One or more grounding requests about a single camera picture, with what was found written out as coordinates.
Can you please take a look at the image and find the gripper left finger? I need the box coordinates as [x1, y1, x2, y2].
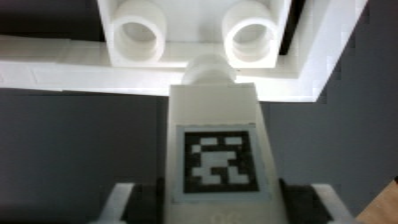
[87, 178, 163, 224]

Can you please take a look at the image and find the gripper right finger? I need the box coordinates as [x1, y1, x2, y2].
[279, 180, 358, 224]

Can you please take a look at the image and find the white chair leg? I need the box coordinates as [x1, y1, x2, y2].
[163, 54, 287, 224]

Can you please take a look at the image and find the white chair seat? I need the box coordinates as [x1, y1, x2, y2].
[96, 0, 291, 68]

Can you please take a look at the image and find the white front rail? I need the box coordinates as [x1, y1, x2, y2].
[0, 35, 326, 102]

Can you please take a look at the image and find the white rail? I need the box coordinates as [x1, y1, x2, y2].
[0, 35, 326, 102]
[284, 0, 367, 102]

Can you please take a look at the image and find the white right rail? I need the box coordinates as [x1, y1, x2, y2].
[284, 0, 367, 102]

